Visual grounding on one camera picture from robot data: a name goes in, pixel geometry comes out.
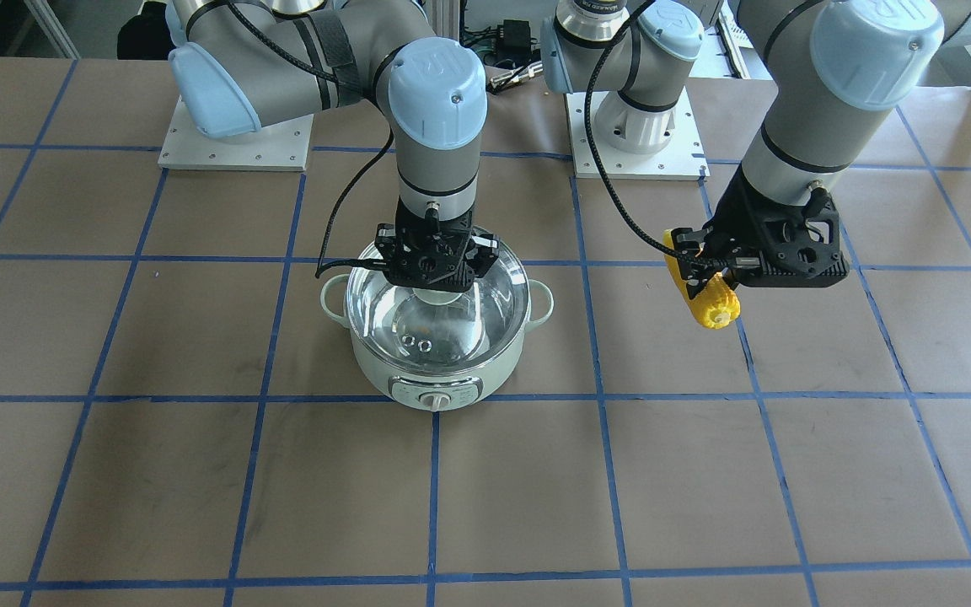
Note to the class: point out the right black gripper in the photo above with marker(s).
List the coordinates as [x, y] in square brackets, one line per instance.
[483, 254]

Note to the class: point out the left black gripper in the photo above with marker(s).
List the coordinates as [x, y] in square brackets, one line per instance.
[736, 215]

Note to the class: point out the yellow corn cob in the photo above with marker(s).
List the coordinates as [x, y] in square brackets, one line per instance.
[709, 297]

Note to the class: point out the glass pot lid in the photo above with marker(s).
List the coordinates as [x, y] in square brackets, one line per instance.
[439, 333]

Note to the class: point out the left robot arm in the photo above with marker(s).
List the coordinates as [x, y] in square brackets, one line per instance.
[840, 67]

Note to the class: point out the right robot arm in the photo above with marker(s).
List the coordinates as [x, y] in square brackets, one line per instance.
[240, 68]

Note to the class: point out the pale green electric pot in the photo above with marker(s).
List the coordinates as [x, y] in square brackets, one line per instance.
[444, 392]

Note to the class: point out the black power adapter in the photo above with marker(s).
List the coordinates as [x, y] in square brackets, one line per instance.
[514, 40]

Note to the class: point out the brown paper table mat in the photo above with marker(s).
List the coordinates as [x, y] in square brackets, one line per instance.
[182, 423]

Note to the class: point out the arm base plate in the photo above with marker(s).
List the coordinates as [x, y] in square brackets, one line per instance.
[280, 148]
[641, 145]

